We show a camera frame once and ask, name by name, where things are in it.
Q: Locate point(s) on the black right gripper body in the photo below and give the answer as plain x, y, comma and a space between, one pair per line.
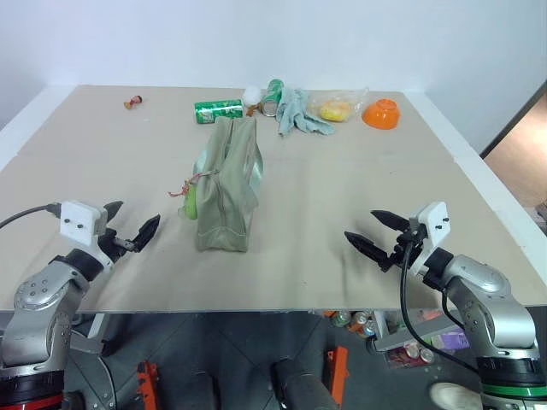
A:
406, 250

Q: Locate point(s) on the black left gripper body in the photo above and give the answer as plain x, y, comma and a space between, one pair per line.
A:
109, 245

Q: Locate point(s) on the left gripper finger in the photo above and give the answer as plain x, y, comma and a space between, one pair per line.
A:
113, 210
144, 234

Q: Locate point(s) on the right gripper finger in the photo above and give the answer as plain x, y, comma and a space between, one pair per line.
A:
367, 249
391, 220

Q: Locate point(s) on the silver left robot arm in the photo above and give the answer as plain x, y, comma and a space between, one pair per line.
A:
38, 299

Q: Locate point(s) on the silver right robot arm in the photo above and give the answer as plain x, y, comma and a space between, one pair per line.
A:
491, 294

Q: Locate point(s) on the olive green zipper bag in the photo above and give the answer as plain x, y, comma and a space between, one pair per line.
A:
228, 192

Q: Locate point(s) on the light green plastic tag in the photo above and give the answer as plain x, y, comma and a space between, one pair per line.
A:
189, 205

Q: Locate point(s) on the orange drink can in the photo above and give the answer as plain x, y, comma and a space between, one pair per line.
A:
358, 322

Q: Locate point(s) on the green drink can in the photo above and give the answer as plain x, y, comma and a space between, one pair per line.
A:
340, 318

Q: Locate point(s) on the silver drink can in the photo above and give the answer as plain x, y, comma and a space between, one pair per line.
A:
370, 328

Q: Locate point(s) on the red drink can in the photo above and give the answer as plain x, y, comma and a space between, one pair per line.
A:
426, 355
413, 350

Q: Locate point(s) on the purple package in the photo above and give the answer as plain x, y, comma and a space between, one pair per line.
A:
453, 340

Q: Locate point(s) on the orange plastic bowl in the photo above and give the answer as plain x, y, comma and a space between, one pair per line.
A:
381, 114

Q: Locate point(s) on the small red brown figurine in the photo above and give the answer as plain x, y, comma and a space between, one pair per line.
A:
133, 102

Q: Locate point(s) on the clear bag with yellow fruit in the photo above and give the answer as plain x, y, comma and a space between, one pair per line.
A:
335, 109

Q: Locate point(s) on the orange black clamp tool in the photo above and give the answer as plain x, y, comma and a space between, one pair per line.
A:
148, 382
338, 376

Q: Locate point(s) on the green soda can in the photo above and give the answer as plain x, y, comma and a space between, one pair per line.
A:
218, 111
273, 96

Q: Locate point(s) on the grey green cloth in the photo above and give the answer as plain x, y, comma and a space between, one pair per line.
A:
295, 113

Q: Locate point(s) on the white shoe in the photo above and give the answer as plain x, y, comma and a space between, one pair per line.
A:
453, 395

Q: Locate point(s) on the dark rounded shape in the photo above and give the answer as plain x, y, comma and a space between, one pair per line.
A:
305, 388

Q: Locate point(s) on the small brown toy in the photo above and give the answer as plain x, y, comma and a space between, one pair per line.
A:
252, 109

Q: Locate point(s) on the white ball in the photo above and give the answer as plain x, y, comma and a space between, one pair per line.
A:
251, 95

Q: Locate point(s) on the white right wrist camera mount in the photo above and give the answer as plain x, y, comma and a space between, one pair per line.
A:
433, 230

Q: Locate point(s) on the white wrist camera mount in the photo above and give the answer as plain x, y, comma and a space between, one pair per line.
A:
79, 222
433, 230

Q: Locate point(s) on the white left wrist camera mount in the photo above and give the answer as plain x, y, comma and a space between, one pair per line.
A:
79, 222

